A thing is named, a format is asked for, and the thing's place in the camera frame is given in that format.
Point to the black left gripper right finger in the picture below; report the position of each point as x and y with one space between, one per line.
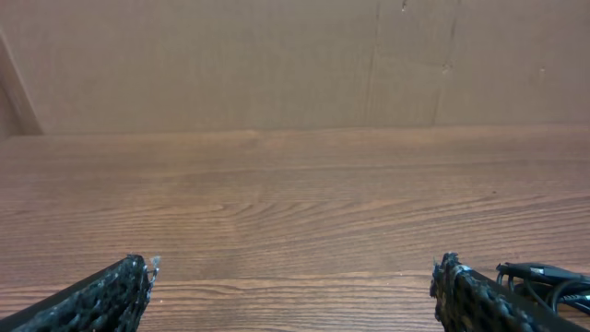
466 300

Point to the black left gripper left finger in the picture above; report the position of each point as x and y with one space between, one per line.
113 299

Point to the black USB cable thick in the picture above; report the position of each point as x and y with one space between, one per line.
548 286

